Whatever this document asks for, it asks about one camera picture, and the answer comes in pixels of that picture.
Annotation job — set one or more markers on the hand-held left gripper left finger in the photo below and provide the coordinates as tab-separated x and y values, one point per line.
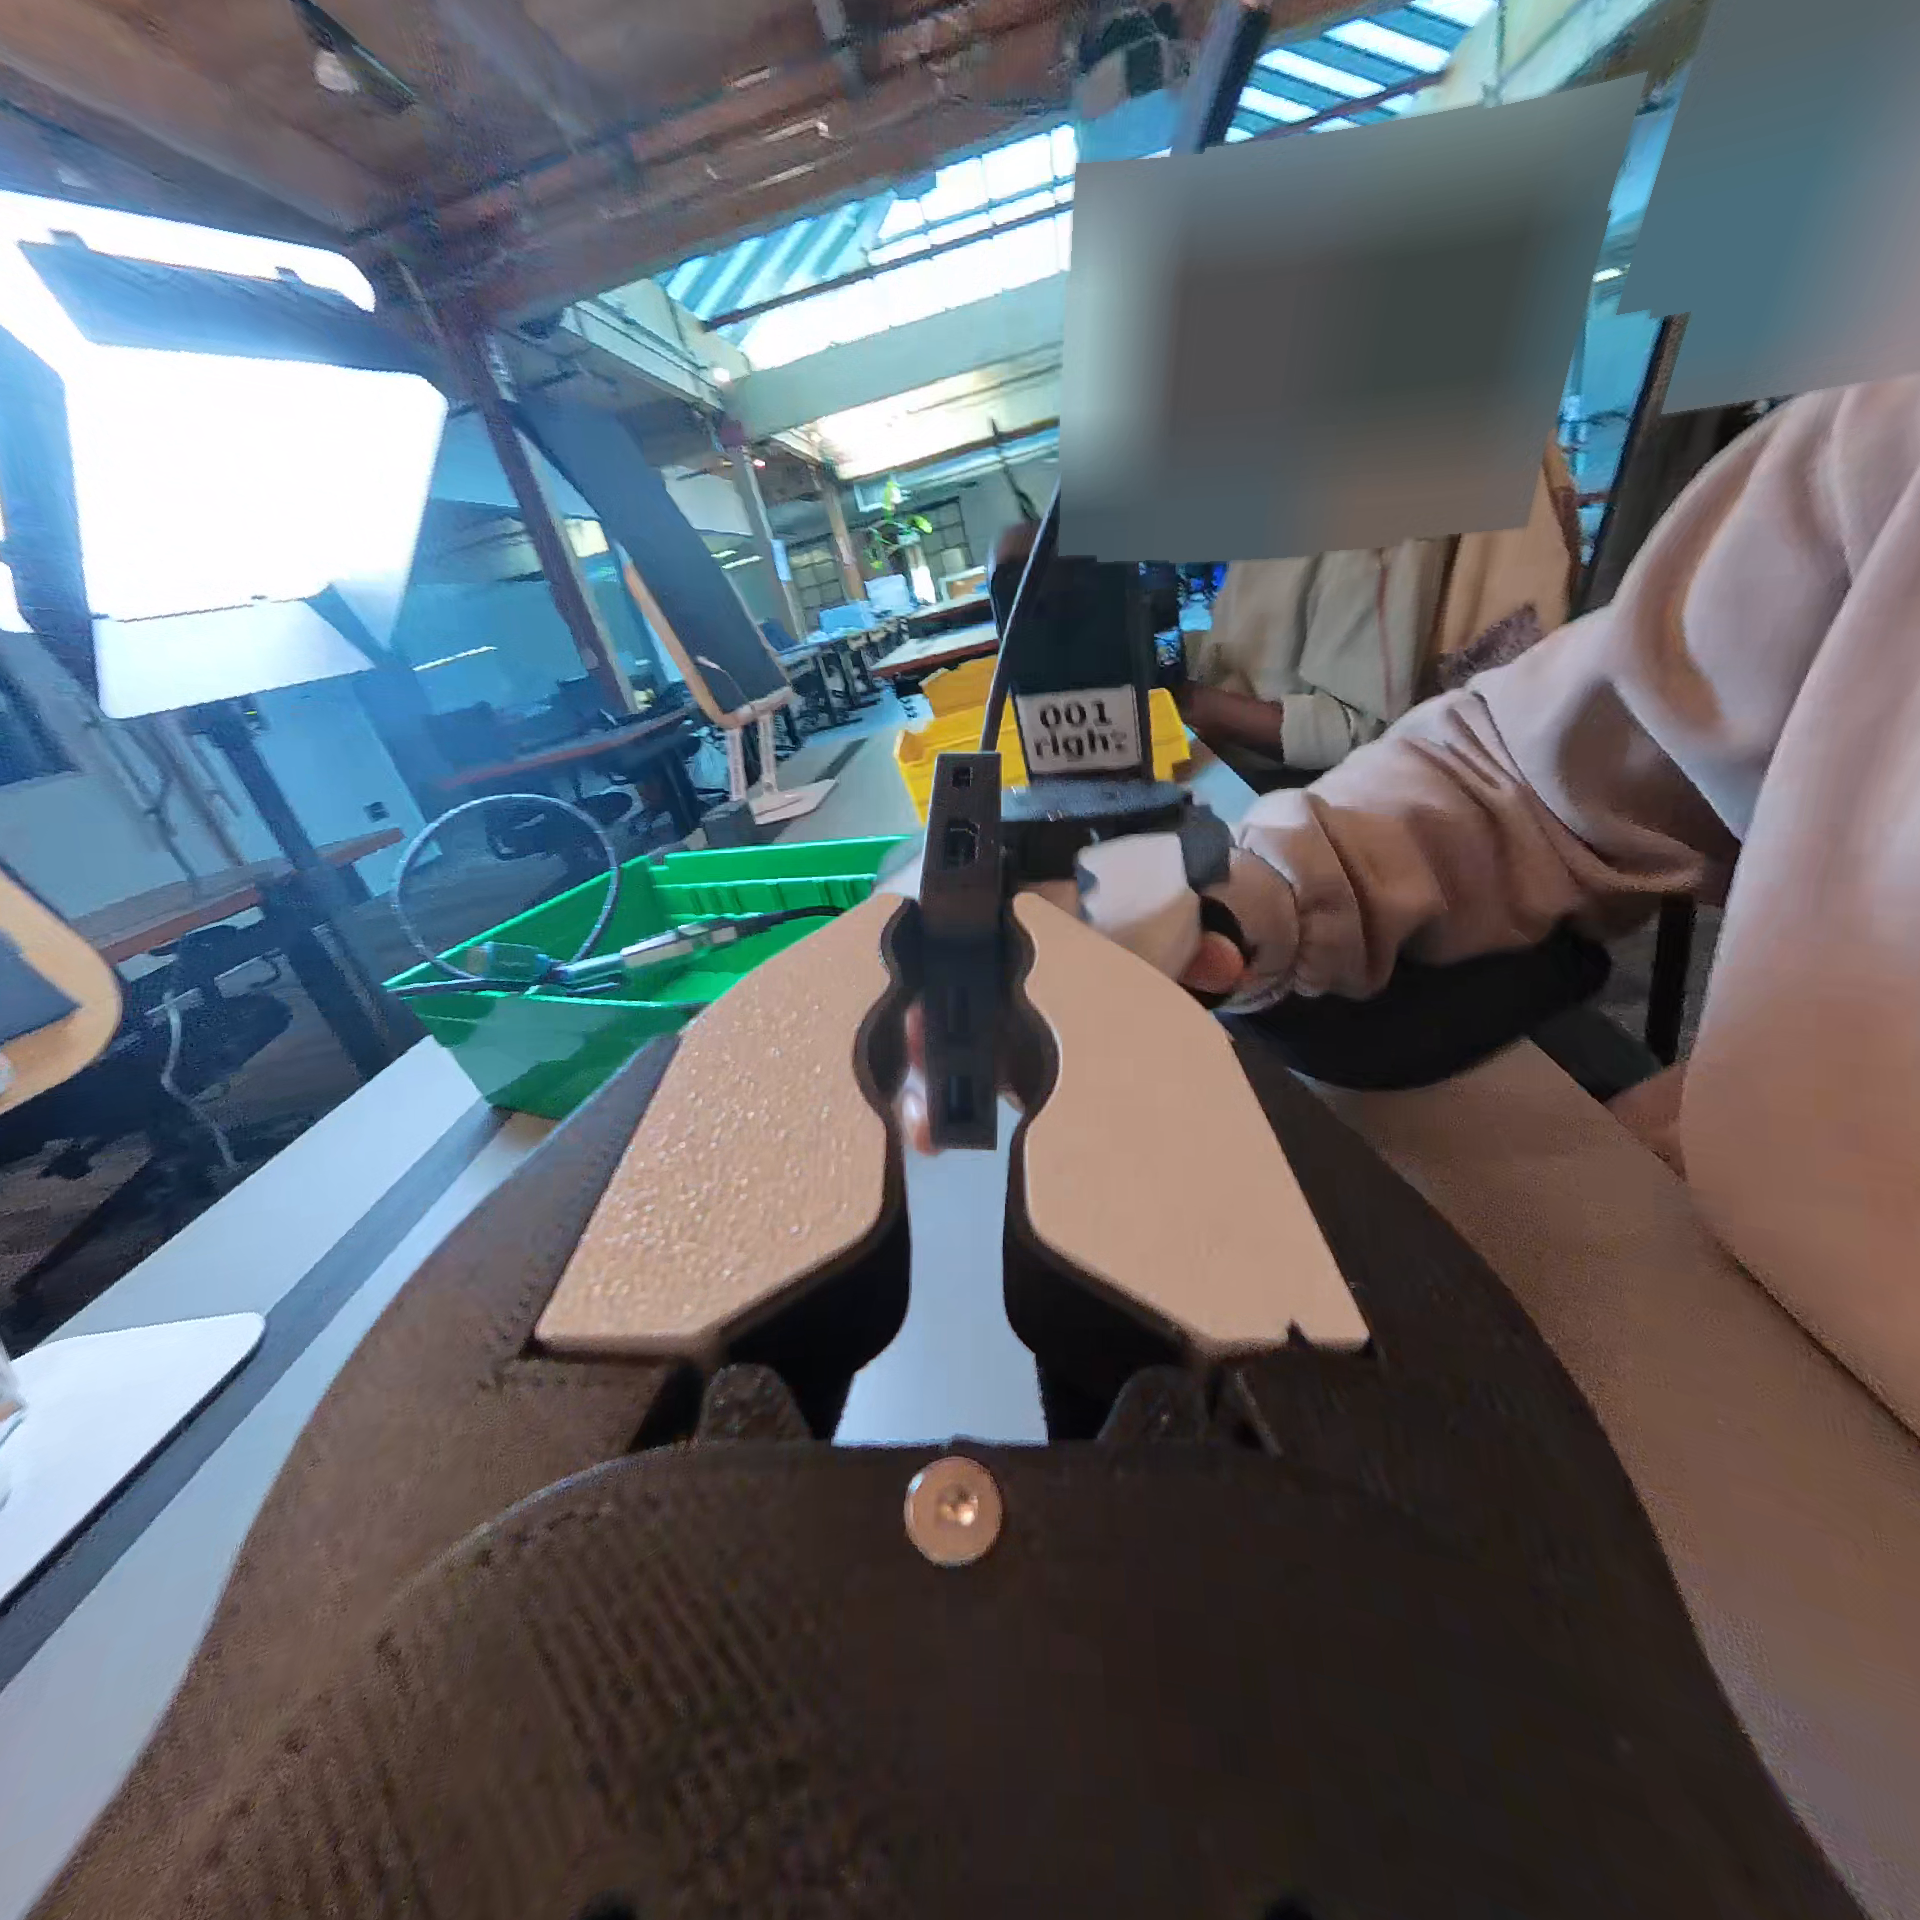
736	1171

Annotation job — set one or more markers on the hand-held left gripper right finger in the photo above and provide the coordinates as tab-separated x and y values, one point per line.
1171	1171

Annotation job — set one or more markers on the green plastic bin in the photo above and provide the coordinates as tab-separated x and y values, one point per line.
568	1052

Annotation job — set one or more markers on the person's left hand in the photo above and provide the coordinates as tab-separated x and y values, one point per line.
912	1079

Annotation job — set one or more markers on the person's right hand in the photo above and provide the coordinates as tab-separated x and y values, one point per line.
1219	967

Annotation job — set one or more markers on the yellow plastic bin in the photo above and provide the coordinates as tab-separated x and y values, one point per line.
939	761

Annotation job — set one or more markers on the green potted plant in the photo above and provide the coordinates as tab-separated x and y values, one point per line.
900	518

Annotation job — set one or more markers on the wooden desk with black legs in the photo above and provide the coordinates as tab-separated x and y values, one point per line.
568	740

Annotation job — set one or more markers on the black office chair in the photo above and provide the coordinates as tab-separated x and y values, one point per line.
212	1023

